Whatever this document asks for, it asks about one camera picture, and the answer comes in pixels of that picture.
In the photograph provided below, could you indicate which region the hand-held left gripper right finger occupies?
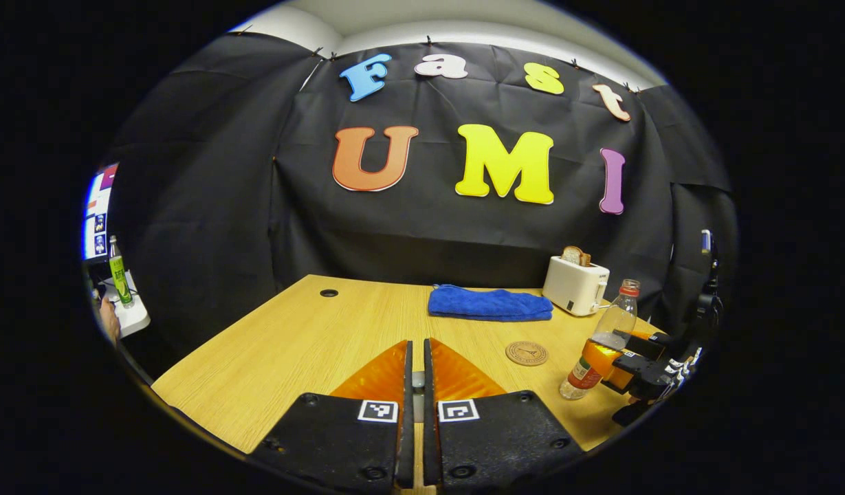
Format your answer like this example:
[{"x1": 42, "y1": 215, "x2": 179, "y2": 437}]
[{"x1": 423, "y1": 338, "x2": 587, "y2": 491}]

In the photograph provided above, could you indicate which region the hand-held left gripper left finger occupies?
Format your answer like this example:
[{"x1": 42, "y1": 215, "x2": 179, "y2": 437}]
[{"x1": 247, "y1": 340, "x2": 415, "y2": 492}]

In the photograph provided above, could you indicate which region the clear plastic water bottle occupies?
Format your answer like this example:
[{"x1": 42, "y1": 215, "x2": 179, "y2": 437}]
[{"x1": 560, "y1": 278, "x2": 641, "y2": 401}]

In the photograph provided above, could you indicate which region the round brown coaster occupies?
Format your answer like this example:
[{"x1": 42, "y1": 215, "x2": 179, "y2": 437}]
[{"x1": 505, "y1": 341, "x2": 549, "y2": 367}]

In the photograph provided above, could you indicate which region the white toaster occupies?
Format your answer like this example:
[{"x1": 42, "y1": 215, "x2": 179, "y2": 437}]
[{"x1": 542, "y1": 256, "x2": 611, "y2": 317}]

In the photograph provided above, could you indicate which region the computer monitor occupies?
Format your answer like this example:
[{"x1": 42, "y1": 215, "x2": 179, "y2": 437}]
[{"x1": 84, "y1": 164, "x2": 119, "y2": 261}]

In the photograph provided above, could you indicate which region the white shelf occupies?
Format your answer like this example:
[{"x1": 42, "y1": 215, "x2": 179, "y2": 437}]
[{"x1": 102, "y1": 272, "x2": 151, "y2": 338}]

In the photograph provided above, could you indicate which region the green drink bottle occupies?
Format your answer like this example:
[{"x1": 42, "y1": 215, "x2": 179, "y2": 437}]
[{"x1": 109, "y1": 235, "x2": 134, "y2": 308}]

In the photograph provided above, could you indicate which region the blue towel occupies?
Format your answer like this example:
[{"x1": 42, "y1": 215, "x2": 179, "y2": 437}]
[{"x1": 428, "y1": 284, "x2": 553, "y2": 322}]

